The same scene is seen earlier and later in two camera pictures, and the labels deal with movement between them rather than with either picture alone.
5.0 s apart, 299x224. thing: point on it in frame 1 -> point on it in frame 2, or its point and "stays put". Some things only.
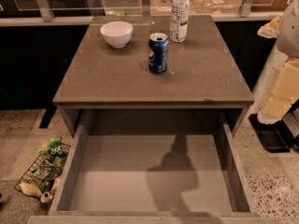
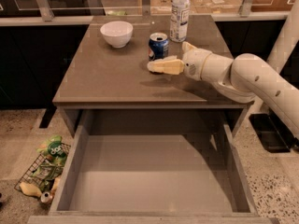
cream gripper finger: (284, 93) -> (170, 65)
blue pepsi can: (158, 52) stays put
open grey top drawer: (152, 167) stays put
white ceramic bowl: (117, 33) stays put
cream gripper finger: (271, 29) -> (187, 47)
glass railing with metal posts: (73, 5) stays put
